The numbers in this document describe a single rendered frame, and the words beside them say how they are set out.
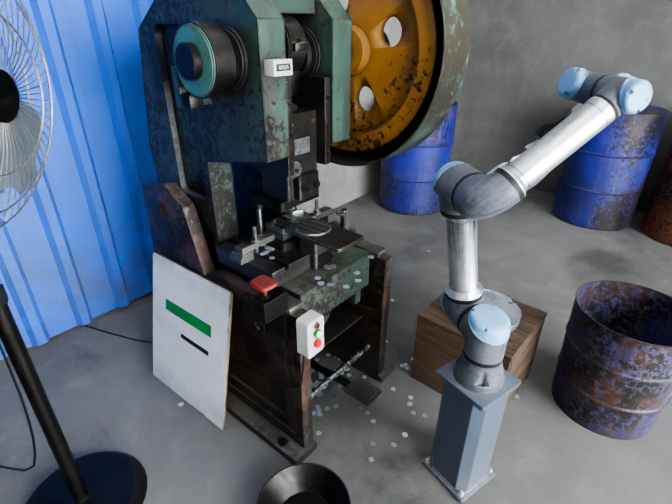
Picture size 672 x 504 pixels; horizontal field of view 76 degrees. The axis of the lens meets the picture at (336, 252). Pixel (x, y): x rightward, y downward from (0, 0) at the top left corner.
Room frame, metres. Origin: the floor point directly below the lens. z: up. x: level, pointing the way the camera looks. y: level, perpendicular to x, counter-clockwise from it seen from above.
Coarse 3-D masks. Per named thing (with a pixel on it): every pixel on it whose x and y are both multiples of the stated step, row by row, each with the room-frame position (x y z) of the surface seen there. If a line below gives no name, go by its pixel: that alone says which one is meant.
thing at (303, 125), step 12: (300, 108) 1.48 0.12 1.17; (300, 120) 1.40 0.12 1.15; (312, 120) 1.43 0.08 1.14; (300, 132) 1.40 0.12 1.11; (312, 132) 1.44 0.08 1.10; (300, 144) 1.40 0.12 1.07; (312, 144) 1.44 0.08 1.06; (300, 156) 1.40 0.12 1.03; (312, 156) 1.44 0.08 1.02; (300, 168) 1.38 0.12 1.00; (312, 168) 1.44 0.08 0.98; (264, 180) 1.42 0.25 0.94; (276, 180) 1.38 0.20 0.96; (288, 180) 1.35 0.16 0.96; (300, 180) 1.35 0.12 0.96; (312, 180) 1.39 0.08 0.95; (264, 192) 1.42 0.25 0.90; (276, 192) 1.38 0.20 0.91; (288, 192) 1.35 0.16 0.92; (300, 192) 1.35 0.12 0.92; (312, 192) 1.39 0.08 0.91
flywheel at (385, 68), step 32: (352, 0) 1.74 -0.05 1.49; (384, 0) 1.65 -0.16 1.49; (416, 0) 1.54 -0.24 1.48; (352, 32) 1.69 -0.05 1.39; (384, 32) 1.81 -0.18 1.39; (416, 32) 1.57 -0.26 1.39; (352, 64) 1.69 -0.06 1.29; (384, 64) 1.65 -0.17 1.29; (416, 64) 1.57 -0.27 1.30; (352, 96) 1.73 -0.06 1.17; (384, 96) 1.64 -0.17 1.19; (416, 96) 1.52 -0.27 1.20; (352, 128) 1.73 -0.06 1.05; (384, 128) 1.59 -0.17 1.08
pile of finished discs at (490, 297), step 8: (488, 296) 1.55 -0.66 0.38; (496, 296) 1.55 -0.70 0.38; (504, 296) 1.55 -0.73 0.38; (496, 304) 1.49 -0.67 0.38; (504, 304) 1.49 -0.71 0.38; (512, 304) 1.49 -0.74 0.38; (512, 312) 1.44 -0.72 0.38; (520, 312) 1.44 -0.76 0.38; (512, 320) 1.38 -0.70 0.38; (512, 328) 1.35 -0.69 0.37
